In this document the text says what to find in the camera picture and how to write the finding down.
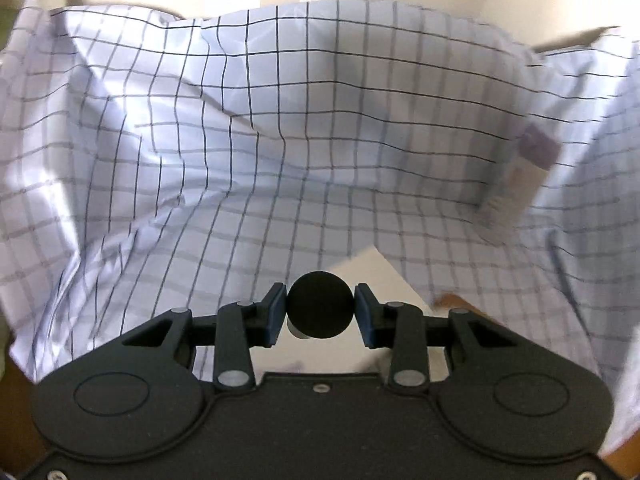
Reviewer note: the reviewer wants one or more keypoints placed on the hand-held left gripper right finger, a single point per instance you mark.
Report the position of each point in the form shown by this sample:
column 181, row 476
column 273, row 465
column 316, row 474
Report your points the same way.
column 365, row 317

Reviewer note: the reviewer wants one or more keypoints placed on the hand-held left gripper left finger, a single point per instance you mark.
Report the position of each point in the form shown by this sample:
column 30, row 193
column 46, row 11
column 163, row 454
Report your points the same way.
column 275, row 312

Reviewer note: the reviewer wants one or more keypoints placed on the black foam ball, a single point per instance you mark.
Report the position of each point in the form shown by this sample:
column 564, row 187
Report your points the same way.
column 320, row 305

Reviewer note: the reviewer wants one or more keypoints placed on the white checked bed sheet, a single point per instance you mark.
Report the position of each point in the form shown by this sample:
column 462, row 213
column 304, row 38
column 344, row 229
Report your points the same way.
column 200, row 160

